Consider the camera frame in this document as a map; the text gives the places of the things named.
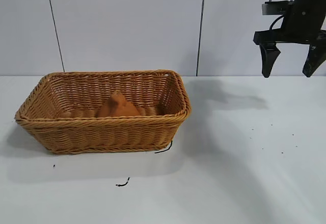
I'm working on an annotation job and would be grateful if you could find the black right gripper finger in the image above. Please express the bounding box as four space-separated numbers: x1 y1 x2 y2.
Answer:
259 41 282 78
302 40 326 78

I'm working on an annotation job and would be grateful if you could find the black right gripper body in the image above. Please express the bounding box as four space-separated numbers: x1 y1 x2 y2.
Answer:
253 0 326 45

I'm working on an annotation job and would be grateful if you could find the orange cloth pouch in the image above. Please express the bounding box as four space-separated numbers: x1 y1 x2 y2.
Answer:
97 90 141 119

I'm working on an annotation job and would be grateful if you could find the brown woven wicker basket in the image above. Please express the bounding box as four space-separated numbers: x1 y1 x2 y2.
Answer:
14 69 192 155

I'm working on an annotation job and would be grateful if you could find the black camera cable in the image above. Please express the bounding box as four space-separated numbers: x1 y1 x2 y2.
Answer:
268 14 286 32

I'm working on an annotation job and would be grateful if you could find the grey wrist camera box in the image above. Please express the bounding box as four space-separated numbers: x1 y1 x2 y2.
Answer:
260 0 294 16

